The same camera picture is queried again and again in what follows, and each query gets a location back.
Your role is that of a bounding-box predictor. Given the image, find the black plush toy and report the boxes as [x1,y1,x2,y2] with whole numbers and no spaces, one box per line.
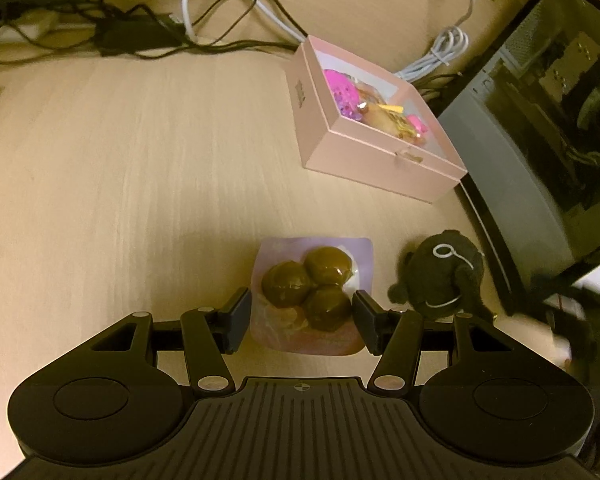
[387,230,494,323]

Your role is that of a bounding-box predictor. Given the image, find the pink pig toy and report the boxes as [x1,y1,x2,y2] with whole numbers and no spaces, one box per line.
[405,114,429,146]

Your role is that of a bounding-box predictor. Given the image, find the small yellow packaged bread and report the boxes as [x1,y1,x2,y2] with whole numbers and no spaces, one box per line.
[358,88,420,143]

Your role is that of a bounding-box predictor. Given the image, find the pink plastic mesh ball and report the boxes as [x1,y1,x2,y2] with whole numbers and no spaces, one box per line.
[323,70,363,122]

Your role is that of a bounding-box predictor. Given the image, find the pink cardboard box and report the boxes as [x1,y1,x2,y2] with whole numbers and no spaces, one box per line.
[286,37,467,203]

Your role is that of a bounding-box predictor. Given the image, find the black power adapter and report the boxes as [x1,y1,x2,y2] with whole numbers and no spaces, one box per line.
[94,14,185,56]

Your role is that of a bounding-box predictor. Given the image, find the bundled white cable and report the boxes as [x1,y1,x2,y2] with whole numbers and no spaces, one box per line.
[393,0,481,84]

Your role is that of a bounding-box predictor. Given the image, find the thick white cable loop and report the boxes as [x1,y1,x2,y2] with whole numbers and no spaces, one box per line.
[180,0,309,47]

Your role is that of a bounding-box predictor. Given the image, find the black cable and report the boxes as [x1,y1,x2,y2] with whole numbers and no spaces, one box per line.
[0,0,301,64]

